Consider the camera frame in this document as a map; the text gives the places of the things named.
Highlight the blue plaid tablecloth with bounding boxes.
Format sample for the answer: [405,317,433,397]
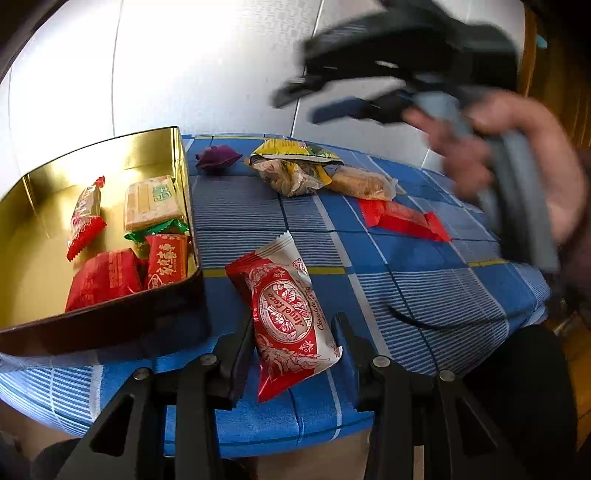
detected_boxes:
[0,133,552,457]

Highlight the purple candy packet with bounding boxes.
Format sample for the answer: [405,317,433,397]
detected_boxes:
[195,144,243,175]

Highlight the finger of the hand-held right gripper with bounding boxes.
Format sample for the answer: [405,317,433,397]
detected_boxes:
[272,76,333,109]
[310,90,416,126]

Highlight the red packet with gold characters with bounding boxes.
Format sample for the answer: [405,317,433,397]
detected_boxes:
[144,233,191,291]

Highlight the red and white pie packet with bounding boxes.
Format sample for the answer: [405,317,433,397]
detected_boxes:
[225,232,343,403]

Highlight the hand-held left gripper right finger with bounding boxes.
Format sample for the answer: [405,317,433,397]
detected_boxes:
[333,312,532,480]

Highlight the grain bar packet red ends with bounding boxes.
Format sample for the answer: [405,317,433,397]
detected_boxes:
[66,175,108,262]

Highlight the person's right forearm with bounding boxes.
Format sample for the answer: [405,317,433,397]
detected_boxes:
[551,148,591,324]

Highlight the red patterned snack packet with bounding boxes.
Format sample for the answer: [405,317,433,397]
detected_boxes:
[65,248,147,312]

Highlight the plain red snack packet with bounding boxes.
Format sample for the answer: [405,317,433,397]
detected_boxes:
[358,198,452,243]

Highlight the yellow and green snack bag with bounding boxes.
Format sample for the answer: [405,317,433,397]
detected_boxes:
[249,138,345,169]

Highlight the wooden door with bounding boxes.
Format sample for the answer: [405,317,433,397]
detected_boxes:
[517,0,591,148]

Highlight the person's right hand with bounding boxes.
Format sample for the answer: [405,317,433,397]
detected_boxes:
[404,89,583,245]

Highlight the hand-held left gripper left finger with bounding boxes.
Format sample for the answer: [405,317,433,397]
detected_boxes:
[55,314,256,480]

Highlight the cracker packet with green ends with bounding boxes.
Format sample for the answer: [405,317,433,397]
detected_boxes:
[123,174,191,244]

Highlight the clear brown pastry packet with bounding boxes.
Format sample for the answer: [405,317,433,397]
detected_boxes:
[329,166,399,202]

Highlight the black and gold tin box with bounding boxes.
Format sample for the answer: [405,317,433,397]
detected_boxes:
[0,126,211,357]

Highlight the clear bag of nuts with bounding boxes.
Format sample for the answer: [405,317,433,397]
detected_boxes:
[252,157,331,198]

